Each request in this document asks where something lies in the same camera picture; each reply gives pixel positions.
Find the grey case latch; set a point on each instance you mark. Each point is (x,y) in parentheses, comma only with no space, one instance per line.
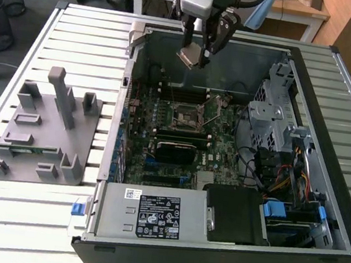
(136,31)

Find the CPU socket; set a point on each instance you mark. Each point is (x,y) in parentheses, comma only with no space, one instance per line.
(184,119)

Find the brown cardboard box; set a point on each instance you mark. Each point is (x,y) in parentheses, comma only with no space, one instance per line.
(318,2)

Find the silver chipset heatsink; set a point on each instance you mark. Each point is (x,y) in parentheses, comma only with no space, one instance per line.
(205,180)

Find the black rating label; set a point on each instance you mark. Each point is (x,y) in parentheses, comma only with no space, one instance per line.
(158,224)

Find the silver drive cage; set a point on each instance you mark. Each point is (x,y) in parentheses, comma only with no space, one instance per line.
(264,113)

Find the blue disk carrier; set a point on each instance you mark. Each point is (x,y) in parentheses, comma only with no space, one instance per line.
(274,210)

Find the black open PC case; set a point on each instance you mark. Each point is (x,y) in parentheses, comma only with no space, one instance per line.
(176,262)

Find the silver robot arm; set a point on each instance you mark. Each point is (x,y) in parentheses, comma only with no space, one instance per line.
(260,16)

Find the white barcode sticker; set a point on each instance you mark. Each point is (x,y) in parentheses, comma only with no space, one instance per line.
(130,194)

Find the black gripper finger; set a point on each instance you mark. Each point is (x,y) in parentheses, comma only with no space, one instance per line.
(224,30)
(188,32)

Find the green RAM stick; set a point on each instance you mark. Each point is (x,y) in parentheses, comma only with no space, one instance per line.
(40,151)

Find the thin metal locking lever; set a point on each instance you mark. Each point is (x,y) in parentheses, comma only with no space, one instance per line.
(213,118)
(174,99)

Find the grey power supply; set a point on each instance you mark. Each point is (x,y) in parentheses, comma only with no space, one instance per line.
(112,209)

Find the black expansion card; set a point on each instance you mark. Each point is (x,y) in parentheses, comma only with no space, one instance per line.
(175,153)

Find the black RAM slot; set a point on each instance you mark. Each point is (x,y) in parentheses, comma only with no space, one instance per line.
(183,99)
(185,88)
(184,95)
(182,132)
(184,92)

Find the silver CPU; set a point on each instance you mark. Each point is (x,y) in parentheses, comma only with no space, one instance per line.
(189,55)

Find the green motherboard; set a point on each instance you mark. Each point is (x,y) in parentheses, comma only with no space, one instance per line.
(225,151)

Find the black plastic shroud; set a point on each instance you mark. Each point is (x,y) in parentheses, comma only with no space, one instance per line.
(235,215)

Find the grey parts rack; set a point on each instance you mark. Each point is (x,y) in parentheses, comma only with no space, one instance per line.
(47,139)

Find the blue release latch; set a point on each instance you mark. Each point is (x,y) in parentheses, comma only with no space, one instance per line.
(78,209)

